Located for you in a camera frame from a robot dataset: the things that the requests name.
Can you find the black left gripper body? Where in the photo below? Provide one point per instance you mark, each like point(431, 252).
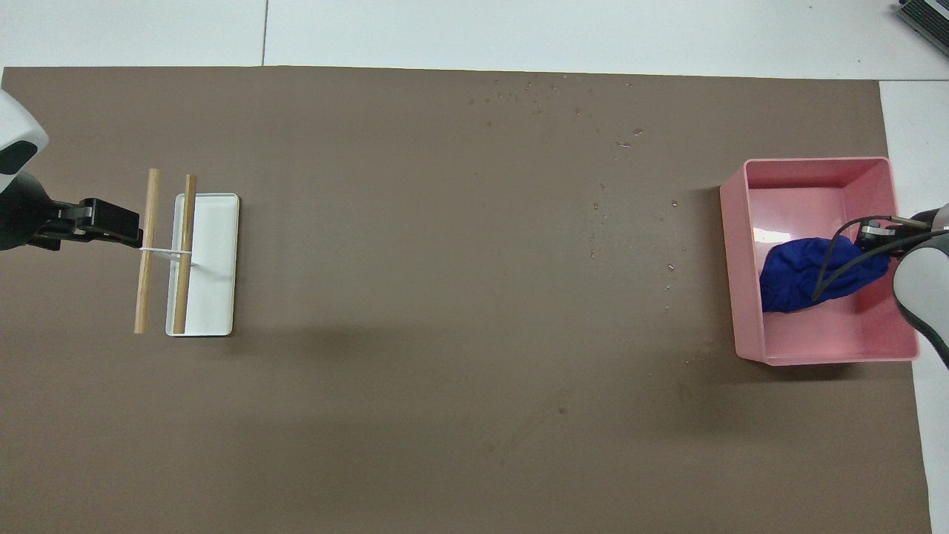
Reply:
point(30, 219)

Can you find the brown table mat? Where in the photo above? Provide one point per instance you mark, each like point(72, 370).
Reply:
point(408, 334)

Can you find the grey keyboard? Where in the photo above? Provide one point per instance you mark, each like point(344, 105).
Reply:
point(927, 18)

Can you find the pink plastic bin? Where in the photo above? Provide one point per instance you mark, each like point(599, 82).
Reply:
point(815, 341)

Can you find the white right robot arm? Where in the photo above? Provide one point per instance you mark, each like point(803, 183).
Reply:
point(927, 282)

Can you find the white rack with wooden rods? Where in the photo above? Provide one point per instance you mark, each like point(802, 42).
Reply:
point(215, 245)

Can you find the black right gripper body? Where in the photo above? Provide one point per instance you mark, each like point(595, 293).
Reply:
point(878, 239)

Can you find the blue towel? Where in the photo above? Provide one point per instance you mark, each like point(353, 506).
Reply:
point(793, 274)

